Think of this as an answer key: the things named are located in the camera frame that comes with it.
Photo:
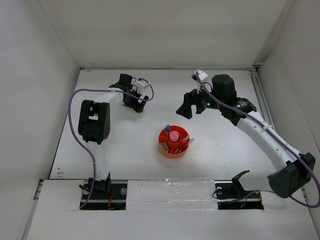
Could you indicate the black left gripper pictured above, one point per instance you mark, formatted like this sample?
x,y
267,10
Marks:
x,y
139,108

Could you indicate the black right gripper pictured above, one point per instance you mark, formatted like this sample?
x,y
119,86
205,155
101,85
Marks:
x,y
192,98

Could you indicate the pink-capped patterned bottle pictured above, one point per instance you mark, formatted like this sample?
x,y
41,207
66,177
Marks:
x,y
174,136

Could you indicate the dark red orange-tipped pen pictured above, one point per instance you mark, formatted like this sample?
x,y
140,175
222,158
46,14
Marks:
x,y
187,142

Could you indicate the pink white mini stapler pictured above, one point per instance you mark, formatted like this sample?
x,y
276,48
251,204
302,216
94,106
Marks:
x,y
164,146

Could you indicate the red gel pen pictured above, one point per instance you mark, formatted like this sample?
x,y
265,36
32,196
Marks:
x,y
177,150

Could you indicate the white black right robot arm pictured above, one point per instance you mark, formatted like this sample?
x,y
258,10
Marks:
x,y
293,168

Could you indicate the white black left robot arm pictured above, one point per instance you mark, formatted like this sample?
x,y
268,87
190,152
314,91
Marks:
x,y
95,126

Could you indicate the orange round organizer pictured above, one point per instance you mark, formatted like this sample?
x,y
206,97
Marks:
x,y
172,146

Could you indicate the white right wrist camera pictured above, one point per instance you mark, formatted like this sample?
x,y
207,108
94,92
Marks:
x,y
199,75

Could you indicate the aluminium rail at table edge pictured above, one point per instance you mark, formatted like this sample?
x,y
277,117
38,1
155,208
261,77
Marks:
x,y
263,106

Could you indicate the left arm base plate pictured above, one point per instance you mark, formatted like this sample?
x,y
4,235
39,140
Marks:
x,y
114,201

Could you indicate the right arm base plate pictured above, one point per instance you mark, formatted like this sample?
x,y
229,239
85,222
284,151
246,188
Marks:
x,y
229,196

